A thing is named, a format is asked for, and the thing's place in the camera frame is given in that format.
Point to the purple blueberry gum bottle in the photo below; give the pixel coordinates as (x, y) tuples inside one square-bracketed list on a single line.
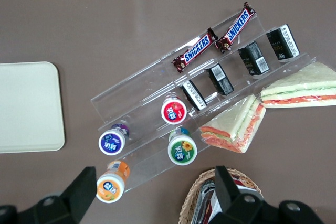
[(112, 141)]

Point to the green gum bottle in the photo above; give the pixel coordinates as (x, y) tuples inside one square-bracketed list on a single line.
[(182, 150)]

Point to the clear acrylic tiered display rack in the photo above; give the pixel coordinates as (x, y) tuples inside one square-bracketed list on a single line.
[(141, 85)]

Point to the small black carton box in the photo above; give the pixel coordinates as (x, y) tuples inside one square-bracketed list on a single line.
[(253, 58), (282, 41), (193, 95), (220, 79)]

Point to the wrapped triangle sandwich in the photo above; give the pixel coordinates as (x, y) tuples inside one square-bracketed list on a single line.
[(236, 129), (302, 87)]

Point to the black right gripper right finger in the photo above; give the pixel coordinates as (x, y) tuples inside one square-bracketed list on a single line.
[(236, 208)]

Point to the light wicker basket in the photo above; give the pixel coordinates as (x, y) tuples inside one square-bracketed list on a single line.
[(191, 195)]

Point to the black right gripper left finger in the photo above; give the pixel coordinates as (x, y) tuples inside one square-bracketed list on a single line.
[(68, 200)]

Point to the silver striped foil packet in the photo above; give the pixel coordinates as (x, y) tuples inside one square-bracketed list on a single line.
[(203, 203)]

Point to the red white snack box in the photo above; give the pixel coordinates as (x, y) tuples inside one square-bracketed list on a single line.
[(245, 184)]

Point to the cream rectangular tray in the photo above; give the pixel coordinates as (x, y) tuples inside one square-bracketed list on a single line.
[(26, 108)]

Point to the orange gum bottle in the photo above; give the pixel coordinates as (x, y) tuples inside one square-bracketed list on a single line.
[(110, 188)]

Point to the Snickers chocolate bar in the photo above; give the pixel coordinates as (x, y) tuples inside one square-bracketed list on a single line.
[(237, 27), (197, 49)]

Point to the red strawberry gum bottle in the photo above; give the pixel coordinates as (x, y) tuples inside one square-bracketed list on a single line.
[(173, 111)]

